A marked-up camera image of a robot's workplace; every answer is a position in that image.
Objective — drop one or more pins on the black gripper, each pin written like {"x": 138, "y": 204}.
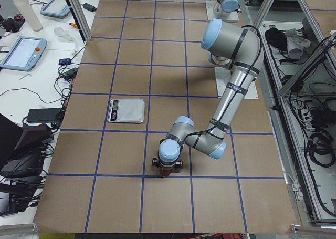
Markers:
{"x": 166, "y": 172}

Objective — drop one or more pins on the far teach pendant tablet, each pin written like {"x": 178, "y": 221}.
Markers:
{"x": 56, "y": 9}

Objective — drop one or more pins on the near teach pendant tablet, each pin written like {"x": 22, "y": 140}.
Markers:
{"x": 25, "y": 54}

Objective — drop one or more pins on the clear light bulb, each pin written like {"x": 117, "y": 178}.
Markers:
{"x": 61, "y": 33}

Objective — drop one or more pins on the black flat device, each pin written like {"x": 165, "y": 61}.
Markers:
{"x": 42, "y": 115}

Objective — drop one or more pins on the teach pendant tablet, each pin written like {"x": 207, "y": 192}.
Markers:
{"x": 56, "y": 9}
{"x": 25, "y": 54}

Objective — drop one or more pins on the grey cloth bundle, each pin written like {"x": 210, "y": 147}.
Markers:
{"x": 296, "y": 44}

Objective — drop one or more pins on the black power brick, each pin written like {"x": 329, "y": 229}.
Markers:
{"x": 89, "y": 7}

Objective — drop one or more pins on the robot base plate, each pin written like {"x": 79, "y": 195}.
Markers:
{"x": 233, "y": 18}
{"x": 223, "y": 76}

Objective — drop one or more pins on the silver digital kitchen scale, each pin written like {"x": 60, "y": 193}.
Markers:
{"x": 126, "y": 110}

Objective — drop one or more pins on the aluminium frame post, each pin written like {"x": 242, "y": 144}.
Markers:
{"x": 80, "y": 20}

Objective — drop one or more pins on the red yellow mango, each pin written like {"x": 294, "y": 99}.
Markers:
{"x": 164, "y": 172}

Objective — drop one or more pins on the white power strip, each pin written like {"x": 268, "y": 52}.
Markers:
{"x": 302, "y": 109}

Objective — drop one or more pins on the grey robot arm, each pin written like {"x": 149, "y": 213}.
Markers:
{"x": 243, "y": 47}
{"x": 224, "y": 8}

